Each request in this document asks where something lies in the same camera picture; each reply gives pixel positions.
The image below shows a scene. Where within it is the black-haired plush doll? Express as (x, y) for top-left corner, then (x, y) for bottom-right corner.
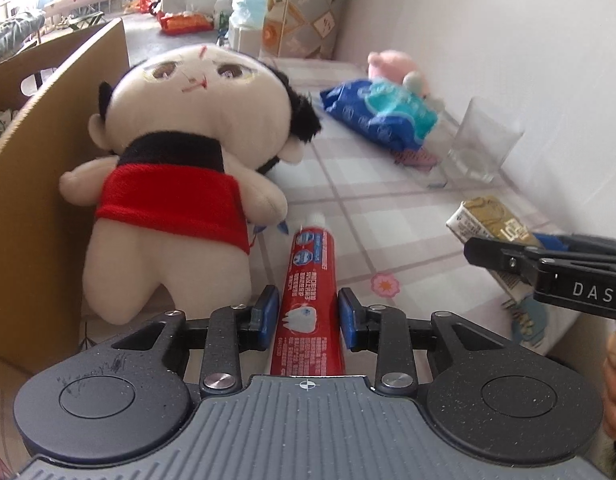
(58, 42), (323, 326)

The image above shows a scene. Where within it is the white box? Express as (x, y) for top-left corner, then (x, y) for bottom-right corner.
(230, 25), (262, 54)

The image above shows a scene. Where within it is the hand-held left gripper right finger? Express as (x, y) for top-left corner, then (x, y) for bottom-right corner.
(337, 287), (506, 396)

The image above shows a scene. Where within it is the pink plush toy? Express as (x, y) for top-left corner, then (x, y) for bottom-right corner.
(367, 50), (431, 98)

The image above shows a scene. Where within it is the checked printed tablecloth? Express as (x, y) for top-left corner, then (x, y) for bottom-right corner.
(78, 55), (589, 376)

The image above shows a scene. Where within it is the small pink ribbed object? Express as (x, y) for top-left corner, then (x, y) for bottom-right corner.
(395, 147), (439, 168)

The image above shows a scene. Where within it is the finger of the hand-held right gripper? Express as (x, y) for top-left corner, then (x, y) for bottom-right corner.
(463, 236), (616, 286)
(533, 232), (616, 261)

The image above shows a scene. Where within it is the bed with grey blanket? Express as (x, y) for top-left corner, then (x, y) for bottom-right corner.
(0, 10), (46, 68)

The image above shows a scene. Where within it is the blue wet wipes pack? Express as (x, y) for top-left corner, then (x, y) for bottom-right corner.
(320, 79), (439, 153)

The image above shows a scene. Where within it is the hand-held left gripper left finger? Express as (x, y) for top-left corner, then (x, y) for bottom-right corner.
(110, 285), (281, 396)

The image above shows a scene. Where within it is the gold and white carton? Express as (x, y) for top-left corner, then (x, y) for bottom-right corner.
(445, 196), (546, 293)

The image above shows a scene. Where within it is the rolled floral printed mat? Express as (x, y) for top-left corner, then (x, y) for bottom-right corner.
(260, 0), (353, 61)

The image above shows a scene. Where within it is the clear drinking glass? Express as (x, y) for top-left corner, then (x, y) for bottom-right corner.
(445, 97), (525, 184)

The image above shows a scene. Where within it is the cardboard box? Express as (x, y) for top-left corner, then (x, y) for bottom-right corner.
(0, 17), (129, 376)

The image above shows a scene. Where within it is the red toothpaste tube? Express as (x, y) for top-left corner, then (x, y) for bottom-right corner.
(270, 212), (346, 376)

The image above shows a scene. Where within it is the red snack bag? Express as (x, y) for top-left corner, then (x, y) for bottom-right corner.
(158, 10), (215, 37)

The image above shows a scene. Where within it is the folding table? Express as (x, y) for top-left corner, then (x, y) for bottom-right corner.
(42, 0), (138, 22)

